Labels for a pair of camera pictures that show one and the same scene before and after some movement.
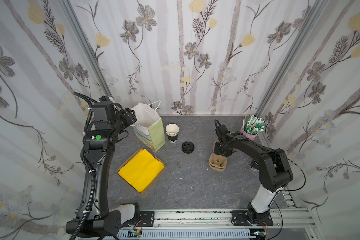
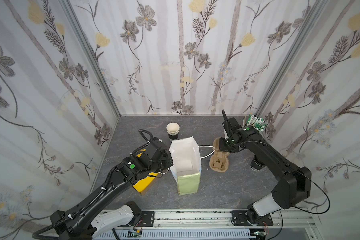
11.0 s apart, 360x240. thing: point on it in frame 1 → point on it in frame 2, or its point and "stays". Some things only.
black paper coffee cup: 254,165 stays
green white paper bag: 149,128 → 187,165
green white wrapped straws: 253,125 stays
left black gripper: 127,117 → 165,159
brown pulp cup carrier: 217,162 stays
